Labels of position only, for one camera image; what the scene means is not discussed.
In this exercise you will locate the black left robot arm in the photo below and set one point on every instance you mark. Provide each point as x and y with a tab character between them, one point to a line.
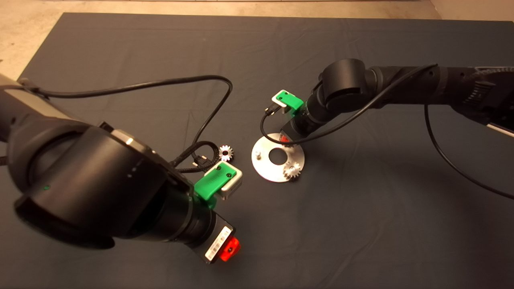
94	176

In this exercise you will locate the dark grey table cloth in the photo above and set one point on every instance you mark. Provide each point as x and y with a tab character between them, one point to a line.
160	48

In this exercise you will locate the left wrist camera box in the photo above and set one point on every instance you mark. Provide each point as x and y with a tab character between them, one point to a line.
234	184

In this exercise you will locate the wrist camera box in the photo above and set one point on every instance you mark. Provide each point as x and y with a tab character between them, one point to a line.
279	105
234	184

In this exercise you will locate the round metal carrier plate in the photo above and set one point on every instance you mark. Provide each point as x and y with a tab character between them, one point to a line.
265	164

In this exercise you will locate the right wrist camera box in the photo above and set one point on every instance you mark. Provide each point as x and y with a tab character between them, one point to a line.
279	105

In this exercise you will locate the left wrist green camera mount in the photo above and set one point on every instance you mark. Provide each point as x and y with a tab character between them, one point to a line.
212	182

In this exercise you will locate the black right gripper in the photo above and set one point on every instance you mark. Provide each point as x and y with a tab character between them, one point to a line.
299	128

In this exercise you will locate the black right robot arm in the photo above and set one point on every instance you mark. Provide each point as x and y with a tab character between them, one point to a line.
349	84

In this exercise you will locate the wrist green camera mount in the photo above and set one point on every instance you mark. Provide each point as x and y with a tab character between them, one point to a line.
212	182
292	103

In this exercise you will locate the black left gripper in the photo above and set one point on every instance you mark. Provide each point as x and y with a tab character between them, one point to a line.
210	237

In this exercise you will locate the right wrist green camera mount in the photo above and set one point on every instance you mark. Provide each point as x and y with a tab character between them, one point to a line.
292	103

